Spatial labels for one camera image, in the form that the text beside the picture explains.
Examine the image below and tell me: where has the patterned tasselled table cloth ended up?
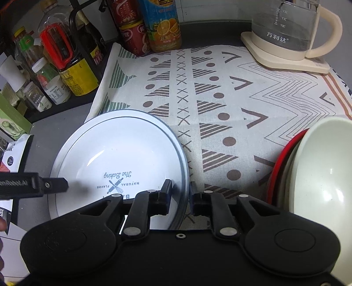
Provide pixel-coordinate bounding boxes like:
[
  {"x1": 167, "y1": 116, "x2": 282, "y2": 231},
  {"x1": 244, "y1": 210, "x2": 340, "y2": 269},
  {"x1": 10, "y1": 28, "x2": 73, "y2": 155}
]
[{"x1": 83, "y1": 42, "x2": 352, "y2": 230}]

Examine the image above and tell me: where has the orange juice bottle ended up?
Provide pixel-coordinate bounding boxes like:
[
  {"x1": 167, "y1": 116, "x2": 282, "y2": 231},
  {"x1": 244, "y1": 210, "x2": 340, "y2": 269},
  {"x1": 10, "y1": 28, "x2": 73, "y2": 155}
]
[{"x1": 138, "y1": 0, "x2": 182, "y2": 52}]

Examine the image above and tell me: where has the small white-lid jar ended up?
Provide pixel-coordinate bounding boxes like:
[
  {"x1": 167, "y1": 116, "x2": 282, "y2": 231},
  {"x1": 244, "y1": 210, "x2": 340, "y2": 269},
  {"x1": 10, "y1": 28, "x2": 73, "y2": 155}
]
[{"x1": 32, "y1": 57, "x2": 72, "y2": 105}]

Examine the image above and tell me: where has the lower red drink can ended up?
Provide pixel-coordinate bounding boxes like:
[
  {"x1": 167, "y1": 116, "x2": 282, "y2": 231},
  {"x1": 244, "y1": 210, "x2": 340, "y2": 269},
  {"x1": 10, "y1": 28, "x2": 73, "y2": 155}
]
[{"x1": 119, "y1": 20, "x2": 150, "y2": 57}]

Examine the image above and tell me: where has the cream kettle base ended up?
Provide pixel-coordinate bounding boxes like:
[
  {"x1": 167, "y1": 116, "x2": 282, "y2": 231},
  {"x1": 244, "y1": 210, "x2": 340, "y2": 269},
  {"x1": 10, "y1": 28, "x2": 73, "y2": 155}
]
[{"x1": 241, "y1": 30, "x2": 331, "y2": 75}]

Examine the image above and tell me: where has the red drink can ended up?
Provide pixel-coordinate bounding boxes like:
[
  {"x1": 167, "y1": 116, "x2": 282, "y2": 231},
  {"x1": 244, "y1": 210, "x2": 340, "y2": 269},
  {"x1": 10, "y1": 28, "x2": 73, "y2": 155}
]
[
  {"x1": 119, "y1": 20, "x2": 150, "y2": 57},
  {"x1": 109, "y1": 0, "x2": 142, "y2": 26}
]

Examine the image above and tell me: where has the white plate blue logo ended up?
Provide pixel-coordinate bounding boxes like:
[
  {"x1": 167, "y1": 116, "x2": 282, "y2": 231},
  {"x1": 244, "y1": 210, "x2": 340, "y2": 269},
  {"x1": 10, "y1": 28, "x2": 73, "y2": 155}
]
[
  {"x1": 48, "y1": 109, "x2": 189, "y2": 231},
  {"x1": 147, "y1": 120, "x2": 190, "y2": 229}
]

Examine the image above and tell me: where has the red and black bowl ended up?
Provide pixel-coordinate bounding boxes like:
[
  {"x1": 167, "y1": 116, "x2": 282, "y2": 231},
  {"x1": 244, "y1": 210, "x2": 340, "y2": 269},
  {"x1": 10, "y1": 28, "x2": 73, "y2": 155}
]
[{"x1": 266, "y1": 129, "x2": 308, "y2": 206}]

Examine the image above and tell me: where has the black metal shelf rack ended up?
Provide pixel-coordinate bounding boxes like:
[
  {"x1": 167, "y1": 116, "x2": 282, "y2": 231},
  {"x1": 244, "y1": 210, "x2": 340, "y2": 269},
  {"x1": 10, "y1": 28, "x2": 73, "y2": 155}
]
[{"x1": 0, "y1": 0, "x2": 122, "y2": 124}]

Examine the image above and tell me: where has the pale green bowl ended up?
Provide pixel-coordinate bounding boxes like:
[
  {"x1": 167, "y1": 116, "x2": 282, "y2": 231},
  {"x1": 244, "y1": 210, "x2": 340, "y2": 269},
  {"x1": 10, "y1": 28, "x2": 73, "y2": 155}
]
[
  {"x1": 289, "y1": 117, "x2": 351, "y2": 284},
  {"x1": 277, "y1": 140, "x2": 301, "y2": 211}
]

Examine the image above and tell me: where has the upper red drink can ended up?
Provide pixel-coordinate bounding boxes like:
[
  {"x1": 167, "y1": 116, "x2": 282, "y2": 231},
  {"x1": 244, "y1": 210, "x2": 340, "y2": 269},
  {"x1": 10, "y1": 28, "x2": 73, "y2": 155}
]
[{"x1": 109, "y1": 0, "x2": 142, "y2": 26}]

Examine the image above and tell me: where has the glass kettle cream handle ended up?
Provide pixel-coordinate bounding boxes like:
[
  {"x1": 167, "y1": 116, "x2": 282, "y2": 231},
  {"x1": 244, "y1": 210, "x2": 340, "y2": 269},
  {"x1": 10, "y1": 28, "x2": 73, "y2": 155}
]
[{"x1": 251, "y1": 1, "x2": 343, "y2": 61}]

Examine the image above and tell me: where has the white cap oil sprayer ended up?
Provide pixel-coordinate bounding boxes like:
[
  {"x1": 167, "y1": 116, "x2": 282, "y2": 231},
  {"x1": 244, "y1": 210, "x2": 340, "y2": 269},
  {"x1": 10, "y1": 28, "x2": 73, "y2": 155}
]
[{"x1": 0, "y1": 55, "x2": 27, "y2": 92}]

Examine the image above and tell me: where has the large soy sauce bottle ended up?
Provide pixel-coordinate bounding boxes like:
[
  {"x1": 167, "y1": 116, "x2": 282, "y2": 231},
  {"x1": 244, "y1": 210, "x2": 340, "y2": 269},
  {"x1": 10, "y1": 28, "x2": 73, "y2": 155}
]
[{"x1": 38, "y1": 1, "x2": 98, "y2": 97}]

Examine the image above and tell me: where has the green label sauce bottle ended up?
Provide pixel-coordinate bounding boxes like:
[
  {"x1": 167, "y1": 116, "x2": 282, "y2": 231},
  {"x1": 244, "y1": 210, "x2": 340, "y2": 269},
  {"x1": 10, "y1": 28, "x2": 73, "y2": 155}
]
[{"x1": 14, "y1": 26, "x2": 42, "y2": 68}]

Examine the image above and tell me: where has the metal-lid spice shaker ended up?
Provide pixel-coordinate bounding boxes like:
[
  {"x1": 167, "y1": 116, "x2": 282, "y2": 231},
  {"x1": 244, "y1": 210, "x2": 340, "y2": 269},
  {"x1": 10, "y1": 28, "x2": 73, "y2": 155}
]
[{"x1": 23, "y1": 82, "x2": 52, "y2": 112}]

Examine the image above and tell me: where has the white snack pouch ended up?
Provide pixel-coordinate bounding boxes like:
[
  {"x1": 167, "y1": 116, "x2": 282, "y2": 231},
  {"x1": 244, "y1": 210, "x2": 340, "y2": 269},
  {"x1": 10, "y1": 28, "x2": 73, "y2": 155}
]
[{"x1": 0, "y1": 134, "x2": 33, "y2": 173}]

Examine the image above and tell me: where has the large white flower plate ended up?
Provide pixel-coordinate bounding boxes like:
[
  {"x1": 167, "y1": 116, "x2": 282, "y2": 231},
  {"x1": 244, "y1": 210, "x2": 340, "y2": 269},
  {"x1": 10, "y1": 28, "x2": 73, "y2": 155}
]
[{"x1": 48, "y1": 193, "x2": 68, "y2": 219}]

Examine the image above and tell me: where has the green carton box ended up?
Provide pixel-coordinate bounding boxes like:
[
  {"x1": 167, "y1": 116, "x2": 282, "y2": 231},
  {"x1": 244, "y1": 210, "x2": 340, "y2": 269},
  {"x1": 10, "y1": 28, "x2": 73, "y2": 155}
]
[{"x1": 0, "y1": 95, "x2": 32, "y2": 141}]

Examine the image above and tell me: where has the person's left hand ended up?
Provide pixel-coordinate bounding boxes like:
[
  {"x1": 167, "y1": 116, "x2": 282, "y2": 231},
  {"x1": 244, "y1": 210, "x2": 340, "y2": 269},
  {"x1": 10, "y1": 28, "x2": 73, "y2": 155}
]
[{"x1": 0, "y1": 218, "x2": 7, "y2": 285}]

